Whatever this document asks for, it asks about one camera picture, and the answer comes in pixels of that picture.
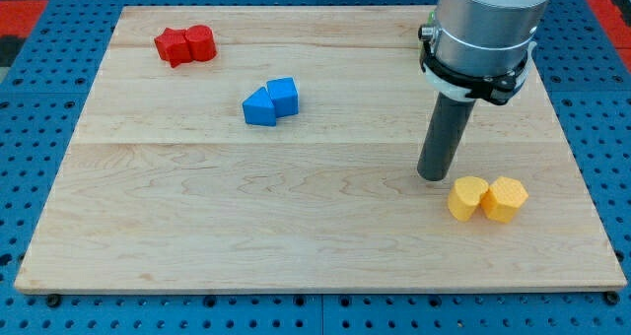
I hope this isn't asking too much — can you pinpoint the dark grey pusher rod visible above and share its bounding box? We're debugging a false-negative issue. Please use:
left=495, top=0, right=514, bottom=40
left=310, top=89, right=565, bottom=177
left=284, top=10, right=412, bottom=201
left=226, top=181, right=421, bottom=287
left=417, top=94, right=475, bottom=181

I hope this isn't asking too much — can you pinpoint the red star block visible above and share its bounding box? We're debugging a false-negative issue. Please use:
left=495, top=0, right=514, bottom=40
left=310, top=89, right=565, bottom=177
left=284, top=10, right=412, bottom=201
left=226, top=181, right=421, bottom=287
left=154, top=28, right=192, bottom=68

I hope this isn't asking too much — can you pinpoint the yellow heart block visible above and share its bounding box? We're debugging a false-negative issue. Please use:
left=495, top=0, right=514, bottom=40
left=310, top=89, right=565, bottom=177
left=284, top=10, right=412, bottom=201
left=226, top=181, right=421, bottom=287
left=447, top=176, right=489, bottom=222

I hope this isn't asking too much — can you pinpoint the blue cube block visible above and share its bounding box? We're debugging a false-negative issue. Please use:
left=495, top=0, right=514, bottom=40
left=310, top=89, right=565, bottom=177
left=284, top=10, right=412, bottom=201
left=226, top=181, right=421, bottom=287
left=266, top=77, right=299, bottom=117

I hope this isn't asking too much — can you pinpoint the yellow hexagon block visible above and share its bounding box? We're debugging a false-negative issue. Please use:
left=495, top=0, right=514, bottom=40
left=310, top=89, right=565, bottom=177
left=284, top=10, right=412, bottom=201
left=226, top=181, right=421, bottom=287
left=480, top=176, right=529, bottom=223

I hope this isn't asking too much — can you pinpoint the wooden board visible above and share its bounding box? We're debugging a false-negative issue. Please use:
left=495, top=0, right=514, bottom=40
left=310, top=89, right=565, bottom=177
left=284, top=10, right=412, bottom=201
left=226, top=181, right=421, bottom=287
left=15, top=6, right=627, bottom=295

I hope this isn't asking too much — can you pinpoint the red cylinder block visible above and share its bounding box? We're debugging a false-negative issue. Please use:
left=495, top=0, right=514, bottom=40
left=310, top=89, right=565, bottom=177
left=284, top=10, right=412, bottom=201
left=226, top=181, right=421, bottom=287
left=184, top=25, right=217, bottom=62

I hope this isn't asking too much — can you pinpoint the blue triangle block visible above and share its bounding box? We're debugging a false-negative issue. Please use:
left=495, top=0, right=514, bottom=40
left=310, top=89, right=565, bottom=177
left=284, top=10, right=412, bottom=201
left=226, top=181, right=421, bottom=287
left=242, top=87, right=276, bottom=126

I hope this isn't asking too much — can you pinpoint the black and white clamp ring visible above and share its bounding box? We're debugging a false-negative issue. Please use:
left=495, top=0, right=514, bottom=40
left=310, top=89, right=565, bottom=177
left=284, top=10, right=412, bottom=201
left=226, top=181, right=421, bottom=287
left=418, top=39, right=538, bottom=106

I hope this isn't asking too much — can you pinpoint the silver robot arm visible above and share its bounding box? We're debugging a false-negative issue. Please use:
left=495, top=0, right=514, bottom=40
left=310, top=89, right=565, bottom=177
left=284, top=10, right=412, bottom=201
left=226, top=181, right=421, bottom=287
left=419, top=0, right=549, bottom=77

